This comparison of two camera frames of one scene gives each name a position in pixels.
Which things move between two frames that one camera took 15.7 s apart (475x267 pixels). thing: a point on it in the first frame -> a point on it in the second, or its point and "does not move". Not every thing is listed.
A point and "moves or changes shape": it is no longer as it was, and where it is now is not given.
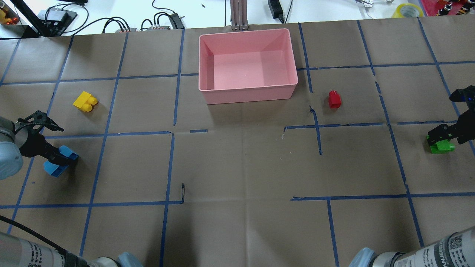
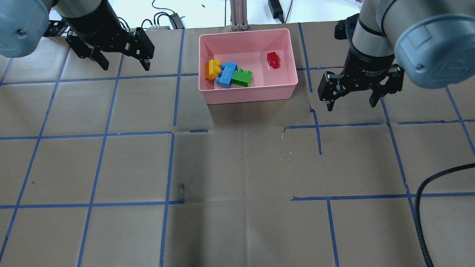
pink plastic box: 246,66 does not move
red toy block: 334,99 moves or changes shape
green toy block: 441,147 -> 240,78
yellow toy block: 85,101 -> 212,69
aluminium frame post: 239,15 does not move
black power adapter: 176,21 does not move
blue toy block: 55,170 -> 224,78
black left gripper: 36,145 -> 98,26
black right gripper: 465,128 -> 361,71
